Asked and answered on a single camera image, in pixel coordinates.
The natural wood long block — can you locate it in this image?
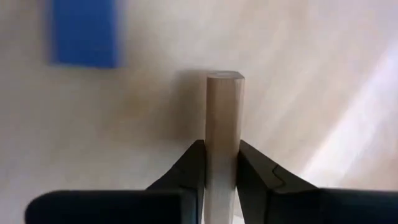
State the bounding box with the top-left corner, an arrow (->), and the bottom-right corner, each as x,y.
203,70 -> 246,224

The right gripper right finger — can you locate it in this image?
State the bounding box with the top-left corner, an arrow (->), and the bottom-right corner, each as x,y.
236,139 -> 398,224

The dark blue long block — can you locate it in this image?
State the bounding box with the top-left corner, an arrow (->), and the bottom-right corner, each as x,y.
49,0 -> 121,69

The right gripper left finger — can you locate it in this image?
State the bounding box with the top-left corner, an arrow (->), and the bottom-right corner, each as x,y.
24,139 -> 206,224

